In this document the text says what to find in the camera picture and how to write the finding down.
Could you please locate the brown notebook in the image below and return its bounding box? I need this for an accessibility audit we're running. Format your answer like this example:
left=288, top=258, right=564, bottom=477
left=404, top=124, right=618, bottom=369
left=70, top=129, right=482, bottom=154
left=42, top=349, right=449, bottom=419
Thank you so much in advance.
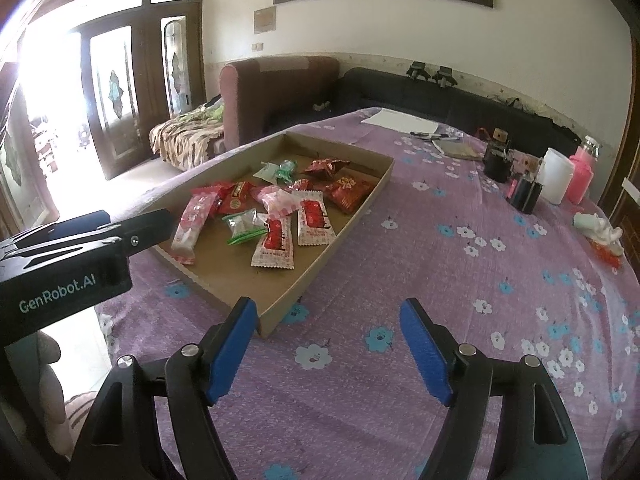
left=432, top=138, right=484, bottom=161

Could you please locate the red packet with round label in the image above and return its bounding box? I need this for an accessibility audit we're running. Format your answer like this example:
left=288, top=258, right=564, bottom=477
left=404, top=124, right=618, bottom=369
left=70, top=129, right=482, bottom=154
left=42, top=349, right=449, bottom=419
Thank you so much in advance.
left=216, top=181, right=261, bottom=216

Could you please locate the shallow cardboard box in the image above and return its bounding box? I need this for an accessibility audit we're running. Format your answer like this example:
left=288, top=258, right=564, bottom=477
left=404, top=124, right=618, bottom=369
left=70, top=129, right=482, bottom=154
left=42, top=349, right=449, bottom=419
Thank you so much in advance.
left=150, top=131, right=395, bottom=339

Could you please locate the pink bottle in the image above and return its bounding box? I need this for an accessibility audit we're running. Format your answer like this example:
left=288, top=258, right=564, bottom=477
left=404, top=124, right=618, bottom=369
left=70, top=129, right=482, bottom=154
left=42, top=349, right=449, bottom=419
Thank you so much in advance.
left=567, top=135, right=602, bottom=206

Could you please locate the person's left hand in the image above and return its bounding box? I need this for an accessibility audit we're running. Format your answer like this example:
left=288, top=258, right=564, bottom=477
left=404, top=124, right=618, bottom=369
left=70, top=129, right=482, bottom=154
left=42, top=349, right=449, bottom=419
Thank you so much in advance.
left=0, top=328, right=69, bottom=461

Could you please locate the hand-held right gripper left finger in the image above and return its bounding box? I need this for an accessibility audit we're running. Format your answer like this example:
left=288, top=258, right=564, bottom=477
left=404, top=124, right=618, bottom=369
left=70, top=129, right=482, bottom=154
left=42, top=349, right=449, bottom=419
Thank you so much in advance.
left=67, top=296, right=260, bottom=480

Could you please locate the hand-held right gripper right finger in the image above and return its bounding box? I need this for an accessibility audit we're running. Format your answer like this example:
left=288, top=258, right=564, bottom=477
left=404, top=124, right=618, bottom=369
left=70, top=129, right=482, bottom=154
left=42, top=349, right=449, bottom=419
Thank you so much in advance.
left=399, top=297, right=591, bottom=480

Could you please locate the short pink snack packet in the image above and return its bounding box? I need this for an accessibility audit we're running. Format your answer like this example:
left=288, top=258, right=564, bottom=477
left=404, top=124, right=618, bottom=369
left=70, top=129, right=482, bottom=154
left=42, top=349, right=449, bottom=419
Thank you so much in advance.
left=250, top=185, right=303, bottom=219

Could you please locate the crumpled white wrapper pile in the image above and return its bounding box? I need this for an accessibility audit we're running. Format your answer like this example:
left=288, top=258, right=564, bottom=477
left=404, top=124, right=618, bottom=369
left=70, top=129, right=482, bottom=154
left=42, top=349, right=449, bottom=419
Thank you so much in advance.
left=572, top=211, right=626, bottom=268

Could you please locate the crumpled red snack packet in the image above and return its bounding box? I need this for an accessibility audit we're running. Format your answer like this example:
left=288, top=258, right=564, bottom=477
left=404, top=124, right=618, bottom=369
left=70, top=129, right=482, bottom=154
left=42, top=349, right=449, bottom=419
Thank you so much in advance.
left=302, top=157, right=352, bottom=179

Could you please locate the beige wall plate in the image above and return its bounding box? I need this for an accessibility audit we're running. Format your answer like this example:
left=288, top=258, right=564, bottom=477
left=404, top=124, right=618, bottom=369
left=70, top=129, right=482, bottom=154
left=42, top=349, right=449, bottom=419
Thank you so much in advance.
left=254, top=7, right=278, bottom=35

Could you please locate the white plastic container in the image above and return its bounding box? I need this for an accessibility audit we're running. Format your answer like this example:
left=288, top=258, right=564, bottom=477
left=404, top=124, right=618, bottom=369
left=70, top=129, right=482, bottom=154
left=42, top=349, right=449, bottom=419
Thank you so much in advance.
left=536, top=147, right=576, bottom=206

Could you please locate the green candy packet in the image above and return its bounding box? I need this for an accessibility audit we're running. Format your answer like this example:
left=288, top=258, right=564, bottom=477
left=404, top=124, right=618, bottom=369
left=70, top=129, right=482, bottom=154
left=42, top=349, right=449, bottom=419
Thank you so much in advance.
left=272, top=159, right=300, bottom=185

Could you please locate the black jar with wooden lid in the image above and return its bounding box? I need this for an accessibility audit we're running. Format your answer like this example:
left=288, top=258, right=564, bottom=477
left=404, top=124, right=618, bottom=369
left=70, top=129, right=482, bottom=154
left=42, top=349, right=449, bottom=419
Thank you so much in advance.
left=482, top=128, right=516, bottom=183
left=509, top=157, right=545, bottom=216

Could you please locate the brown armchair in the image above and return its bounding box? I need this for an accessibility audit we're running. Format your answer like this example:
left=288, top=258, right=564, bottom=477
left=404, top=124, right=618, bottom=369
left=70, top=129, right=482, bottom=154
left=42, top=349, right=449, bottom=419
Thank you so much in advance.
left=220, top=56, right=341, bottom=154

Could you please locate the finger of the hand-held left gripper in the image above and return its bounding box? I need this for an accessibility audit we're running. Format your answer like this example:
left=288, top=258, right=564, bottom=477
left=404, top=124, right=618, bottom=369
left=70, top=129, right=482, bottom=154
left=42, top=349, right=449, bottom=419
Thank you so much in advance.
left=10, top=209, right=112, bottom=242
left=0, top=208, right=174, bottom=262

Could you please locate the green cloth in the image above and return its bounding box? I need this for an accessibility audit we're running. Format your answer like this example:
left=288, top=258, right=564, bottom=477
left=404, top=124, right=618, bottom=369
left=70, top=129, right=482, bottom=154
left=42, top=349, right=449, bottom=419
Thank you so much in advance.
left=194, top=99, right=226, bottom=122

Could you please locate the black sofa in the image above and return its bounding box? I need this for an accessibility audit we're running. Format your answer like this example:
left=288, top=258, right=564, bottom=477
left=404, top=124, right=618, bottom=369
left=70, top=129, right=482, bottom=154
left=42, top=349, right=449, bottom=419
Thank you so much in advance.
left=265, top=66, right=583, bottom=161

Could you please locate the long pink snack packet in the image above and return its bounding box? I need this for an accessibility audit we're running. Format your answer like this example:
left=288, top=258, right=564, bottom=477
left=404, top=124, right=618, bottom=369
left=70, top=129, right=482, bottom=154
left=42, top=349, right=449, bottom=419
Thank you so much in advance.
left=171, top=186, right=223, bottom=266

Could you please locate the white paper sheet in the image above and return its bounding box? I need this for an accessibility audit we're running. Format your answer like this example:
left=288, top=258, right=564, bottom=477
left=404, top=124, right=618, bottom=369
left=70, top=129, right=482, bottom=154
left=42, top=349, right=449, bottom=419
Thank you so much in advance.
left=361, top=107, right=440, bottom=133

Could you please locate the brown patterned blanket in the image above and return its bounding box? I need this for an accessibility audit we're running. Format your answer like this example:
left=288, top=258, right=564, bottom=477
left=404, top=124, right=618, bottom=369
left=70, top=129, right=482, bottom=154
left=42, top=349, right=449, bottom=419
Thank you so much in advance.
left=149, top=105, right=226, bottom=171

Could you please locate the wooden glazed double door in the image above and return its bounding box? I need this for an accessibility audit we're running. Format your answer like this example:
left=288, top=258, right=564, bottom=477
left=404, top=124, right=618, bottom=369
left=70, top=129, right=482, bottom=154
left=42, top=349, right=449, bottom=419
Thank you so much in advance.
left=75, top=0, right=208, bottom=181

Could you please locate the green and white snack packet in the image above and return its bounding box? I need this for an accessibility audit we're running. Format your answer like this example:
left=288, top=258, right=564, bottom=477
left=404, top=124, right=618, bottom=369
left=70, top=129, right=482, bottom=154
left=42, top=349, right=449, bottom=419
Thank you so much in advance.
left=221, top=208, right=269, bottom=247

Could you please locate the large red snack packet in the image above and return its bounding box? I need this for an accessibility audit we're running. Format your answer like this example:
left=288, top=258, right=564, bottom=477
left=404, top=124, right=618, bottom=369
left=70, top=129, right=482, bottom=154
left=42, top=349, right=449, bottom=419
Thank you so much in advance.
left=324, top=172, right=377, bottom=214

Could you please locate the white and red snack packet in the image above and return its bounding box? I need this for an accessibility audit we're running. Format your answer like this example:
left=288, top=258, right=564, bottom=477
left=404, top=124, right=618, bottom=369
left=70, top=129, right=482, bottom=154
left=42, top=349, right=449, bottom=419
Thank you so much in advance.
left=250, top=215, right=296, bottom=272
left=295, top=191, right=335, bottom=247

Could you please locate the purple floral tablecloth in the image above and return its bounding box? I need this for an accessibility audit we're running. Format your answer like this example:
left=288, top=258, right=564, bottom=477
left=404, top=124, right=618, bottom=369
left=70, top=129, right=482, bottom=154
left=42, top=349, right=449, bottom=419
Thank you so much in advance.
left=95, top=106, right=640, bottom=480

